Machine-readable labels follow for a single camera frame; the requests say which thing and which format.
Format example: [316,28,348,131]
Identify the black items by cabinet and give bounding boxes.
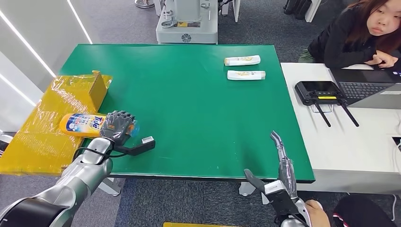
[283,0,312,22]

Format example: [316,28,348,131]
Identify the white cosmetic tube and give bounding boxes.
[224,55,262,66]
[227,70,267,81]

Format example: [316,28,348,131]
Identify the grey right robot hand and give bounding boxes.
[244,131,298,201]

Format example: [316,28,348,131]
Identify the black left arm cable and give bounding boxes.
[73,146,128,164]

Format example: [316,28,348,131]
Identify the white cabinet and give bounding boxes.
[304,0,323,23]

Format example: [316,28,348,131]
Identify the grey metal floor fixture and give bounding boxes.
[0,133,13,156]

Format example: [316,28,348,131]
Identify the white furniture leg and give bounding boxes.
[232,0,241,23]

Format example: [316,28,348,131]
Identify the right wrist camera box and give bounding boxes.
[263,180,303,218]

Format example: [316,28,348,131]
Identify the white machine base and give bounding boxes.
[156,0,219,44]

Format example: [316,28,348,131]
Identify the chrome stand base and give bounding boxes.
[134,0,155,9]

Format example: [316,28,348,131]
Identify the yellow taped board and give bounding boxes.
[163,222,239,227]

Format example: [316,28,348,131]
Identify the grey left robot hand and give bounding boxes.
[99,110,138,146]

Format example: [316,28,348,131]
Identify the orange detergent bottle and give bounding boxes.
[59,113,140,139]

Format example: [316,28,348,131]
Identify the yellow taped cardboard box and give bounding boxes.
[0,70,113,175]

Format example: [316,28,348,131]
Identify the clear controller stand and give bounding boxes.
[311,104,334,114]

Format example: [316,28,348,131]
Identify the grey laptop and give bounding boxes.
[330,67,401,110]

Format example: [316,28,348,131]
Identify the person's right hand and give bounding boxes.
[365,50,399,69]

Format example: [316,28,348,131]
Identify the white desk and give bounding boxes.
[280,62,401,195]

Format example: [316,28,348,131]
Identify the black remote controller with antennas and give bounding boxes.
[295,80,360,128]

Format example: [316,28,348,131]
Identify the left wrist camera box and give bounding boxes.
[117,136,157,157]

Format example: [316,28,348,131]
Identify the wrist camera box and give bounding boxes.
[263,180,303,218]
[117,136,157,157]

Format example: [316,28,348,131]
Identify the green top table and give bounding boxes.
[59,44,316,206]

